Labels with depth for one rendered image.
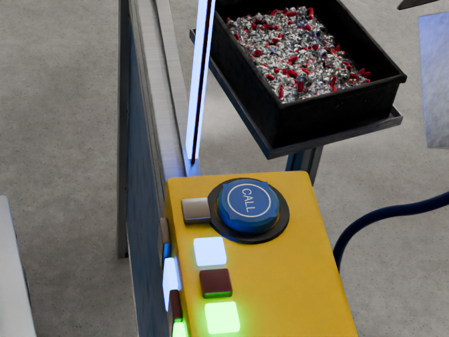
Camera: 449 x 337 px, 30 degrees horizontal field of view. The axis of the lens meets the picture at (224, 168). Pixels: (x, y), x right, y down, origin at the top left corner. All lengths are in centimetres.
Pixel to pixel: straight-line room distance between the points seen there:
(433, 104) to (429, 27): 8
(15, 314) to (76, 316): 118
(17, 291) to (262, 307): 19
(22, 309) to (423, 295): 141
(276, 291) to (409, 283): 142
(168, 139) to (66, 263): 99
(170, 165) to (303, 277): 36
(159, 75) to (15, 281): 41
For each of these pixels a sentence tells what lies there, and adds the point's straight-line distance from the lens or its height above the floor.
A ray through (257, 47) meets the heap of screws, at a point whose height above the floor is 85.
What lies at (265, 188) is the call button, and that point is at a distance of 55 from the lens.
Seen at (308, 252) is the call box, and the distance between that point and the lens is 53.
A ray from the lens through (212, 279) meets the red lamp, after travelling 50.
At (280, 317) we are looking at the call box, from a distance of 50.
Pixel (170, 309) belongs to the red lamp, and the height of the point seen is 105.
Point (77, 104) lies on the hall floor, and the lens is 218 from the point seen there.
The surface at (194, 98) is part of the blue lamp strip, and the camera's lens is 80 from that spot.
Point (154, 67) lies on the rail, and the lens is 97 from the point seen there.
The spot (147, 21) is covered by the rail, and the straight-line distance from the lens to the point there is 103.
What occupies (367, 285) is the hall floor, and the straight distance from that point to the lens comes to 189.
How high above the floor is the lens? 149
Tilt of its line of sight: 47 degrees down
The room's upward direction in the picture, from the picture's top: 8 degrees clockwise
